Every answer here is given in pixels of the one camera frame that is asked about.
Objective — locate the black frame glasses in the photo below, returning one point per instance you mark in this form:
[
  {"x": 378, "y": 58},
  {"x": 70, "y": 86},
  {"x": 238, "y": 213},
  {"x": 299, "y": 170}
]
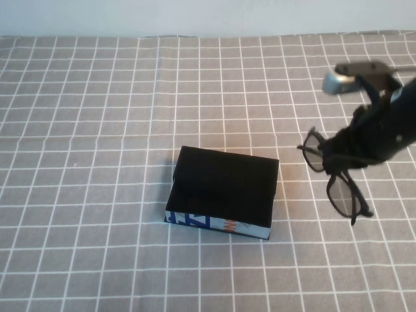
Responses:
[{"x": 341, "y": 195}]

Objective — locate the grey white-grid tablecloth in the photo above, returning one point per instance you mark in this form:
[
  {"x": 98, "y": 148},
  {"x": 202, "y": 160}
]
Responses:
[{"x": 81, "y": 162}]

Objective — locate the dark camera mount bracket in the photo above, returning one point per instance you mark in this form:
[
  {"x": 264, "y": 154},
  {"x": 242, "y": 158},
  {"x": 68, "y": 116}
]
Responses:
[{"x": 370, "y": 70}]

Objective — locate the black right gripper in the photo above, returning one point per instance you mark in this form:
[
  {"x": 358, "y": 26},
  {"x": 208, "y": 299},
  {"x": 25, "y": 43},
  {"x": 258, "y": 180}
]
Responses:
[{"x": 396, "y": 126}]

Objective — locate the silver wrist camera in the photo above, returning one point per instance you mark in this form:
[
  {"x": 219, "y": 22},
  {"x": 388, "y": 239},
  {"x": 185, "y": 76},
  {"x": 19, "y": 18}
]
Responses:
[{"x": 339, "y": 83}]

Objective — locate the black glasses case printed front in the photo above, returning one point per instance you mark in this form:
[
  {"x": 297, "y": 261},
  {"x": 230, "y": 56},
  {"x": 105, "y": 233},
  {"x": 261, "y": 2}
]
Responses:
[{"x": 224, "y": 175}]

